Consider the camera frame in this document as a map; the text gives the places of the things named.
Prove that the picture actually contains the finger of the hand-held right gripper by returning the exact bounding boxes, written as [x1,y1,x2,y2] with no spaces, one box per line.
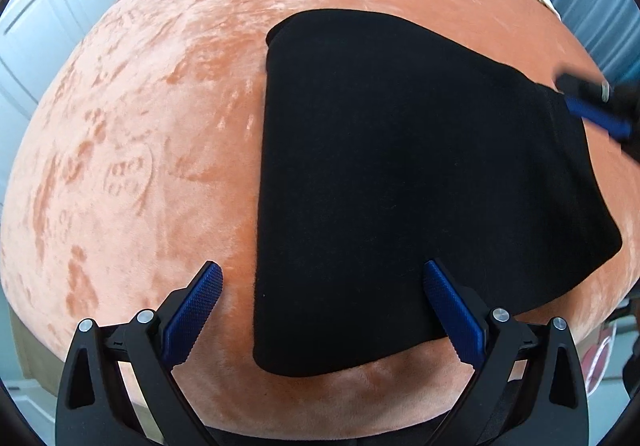
[556,72,640,143]

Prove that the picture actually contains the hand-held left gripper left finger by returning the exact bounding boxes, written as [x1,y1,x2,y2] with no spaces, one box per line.
[55,261,223,446]

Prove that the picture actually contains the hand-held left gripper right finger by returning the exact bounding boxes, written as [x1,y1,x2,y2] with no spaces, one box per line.
[423,259,590,446]

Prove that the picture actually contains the black pants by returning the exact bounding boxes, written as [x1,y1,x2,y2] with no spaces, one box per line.
[251,8,624,378]

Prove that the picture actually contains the red white round object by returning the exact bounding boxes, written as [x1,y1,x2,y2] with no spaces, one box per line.
[584,323,615,398]

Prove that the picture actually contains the orange plush blanket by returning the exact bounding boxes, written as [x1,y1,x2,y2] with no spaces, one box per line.
[0,0,640,440]

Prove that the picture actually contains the white wardrobe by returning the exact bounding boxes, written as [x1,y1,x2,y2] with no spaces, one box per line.
[0,0,168,119]

